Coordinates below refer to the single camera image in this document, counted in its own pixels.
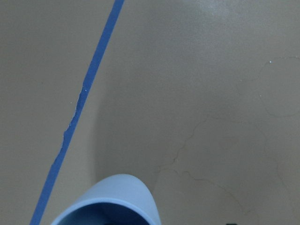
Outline light blue plastic cup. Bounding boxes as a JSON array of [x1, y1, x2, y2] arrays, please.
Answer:
[[52, 174, 161, 225]]

